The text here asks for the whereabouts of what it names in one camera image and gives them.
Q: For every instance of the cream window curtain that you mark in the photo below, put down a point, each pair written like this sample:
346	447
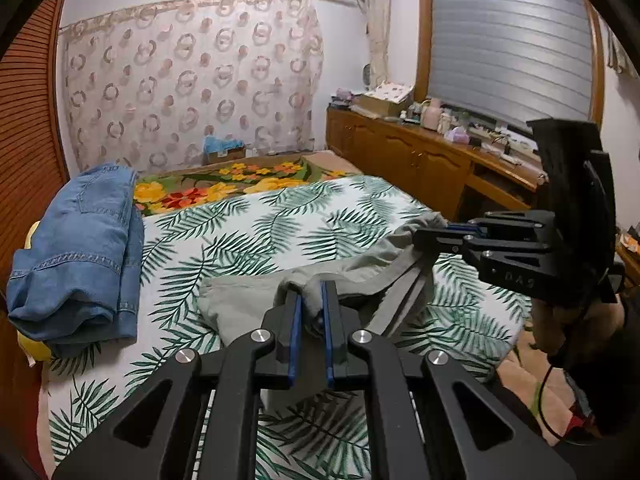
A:
376	25

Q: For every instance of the blue denim jeans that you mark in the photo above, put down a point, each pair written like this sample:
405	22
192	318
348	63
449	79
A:
75	240

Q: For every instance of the cardboard box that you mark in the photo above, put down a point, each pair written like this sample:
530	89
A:
227	156

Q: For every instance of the grey pants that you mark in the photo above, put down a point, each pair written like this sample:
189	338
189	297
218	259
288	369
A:
240	305

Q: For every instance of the blue cloth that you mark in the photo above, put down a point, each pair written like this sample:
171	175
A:
220	143

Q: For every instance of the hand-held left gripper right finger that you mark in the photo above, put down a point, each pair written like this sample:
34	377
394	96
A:
330	330

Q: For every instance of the wooden louvered wardrobe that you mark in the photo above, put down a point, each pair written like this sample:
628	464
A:
30	135

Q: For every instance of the circle print sheer curtain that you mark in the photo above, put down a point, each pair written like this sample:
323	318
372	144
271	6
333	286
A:
190	80

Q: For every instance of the leaf print bed sheet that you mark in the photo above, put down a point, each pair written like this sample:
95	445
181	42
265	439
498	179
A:
210	240

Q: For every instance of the purple pouch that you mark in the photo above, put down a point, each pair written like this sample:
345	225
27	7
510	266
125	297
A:
344	94

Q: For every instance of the wooden cabinet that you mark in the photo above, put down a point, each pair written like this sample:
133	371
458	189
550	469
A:
400	160

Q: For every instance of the spotted white box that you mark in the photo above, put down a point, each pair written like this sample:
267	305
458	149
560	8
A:
390	96

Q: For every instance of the grey window blind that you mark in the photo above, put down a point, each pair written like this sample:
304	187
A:
505	45

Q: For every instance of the floral blanket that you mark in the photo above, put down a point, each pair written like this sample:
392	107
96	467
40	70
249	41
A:
200	192

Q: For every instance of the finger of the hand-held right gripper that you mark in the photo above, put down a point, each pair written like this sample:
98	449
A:
500	222
450	241

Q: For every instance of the person's right hand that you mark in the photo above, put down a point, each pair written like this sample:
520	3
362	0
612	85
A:
555	325

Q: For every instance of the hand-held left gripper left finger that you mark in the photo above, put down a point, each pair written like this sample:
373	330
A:
296	330

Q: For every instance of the pink bottle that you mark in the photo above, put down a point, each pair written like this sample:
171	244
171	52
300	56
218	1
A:
431	115

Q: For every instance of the purple tissue box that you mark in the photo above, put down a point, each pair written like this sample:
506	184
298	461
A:
457	136

